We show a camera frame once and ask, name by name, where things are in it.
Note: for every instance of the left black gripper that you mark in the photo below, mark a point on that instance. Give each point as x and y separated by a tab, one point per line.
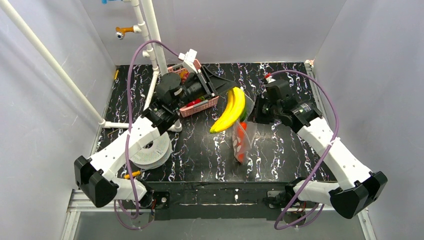
207	86

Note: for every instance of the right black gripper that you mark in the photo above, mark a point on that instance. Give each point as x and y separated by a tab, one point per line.
261	111

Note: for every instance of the red toy pepper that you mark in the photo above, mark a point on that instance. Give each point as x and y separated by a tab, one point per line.
192	103

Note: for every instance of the orange toy carrot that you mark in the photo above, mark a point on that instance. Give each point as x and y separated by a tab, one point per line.
238	137

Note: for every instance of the yellow toy bananas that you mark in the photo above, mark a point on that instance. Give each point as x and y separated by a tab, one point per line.
234	109

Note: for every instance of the clear polka dot zip bag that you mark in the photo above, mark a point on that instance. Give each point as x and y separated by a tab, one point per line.
251	128

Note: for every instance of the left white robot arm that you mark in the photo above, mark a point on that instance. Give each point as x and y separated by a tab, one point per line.
96	175

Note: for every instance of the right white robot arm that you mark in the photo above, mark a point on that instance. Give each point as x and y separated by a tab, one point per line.
356	186

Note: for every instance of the pink plastic basket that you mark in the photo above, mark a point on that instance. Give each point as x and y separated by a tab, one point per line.
200	104

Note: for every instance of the orange toy faucet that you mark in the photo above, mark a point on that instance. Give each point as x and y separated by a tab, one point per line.
120	32

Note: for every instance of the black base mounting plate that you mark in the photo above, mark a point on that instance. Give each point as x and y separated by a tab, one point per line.
210	200

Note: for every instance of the blue toy faucet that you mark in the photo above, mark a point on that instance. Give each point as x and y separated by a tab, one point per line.
107	1

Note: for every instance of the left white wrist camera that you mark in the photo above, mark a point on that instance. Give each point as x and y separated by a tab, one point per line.
188	62

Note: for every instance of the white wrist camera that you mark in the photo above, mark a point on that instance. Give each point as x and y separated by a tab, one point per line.
188	62
268	79

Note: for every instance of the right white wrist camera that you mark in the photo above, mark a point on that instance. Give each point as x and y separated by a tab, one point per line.
268	79

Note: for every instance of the white PVC pipe frame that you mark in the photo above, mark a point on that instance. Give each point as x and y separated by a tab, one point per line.
62	49

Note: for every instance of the orange handled screwdriver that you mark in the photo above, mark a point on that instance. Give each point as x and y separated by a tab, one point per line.
133	174

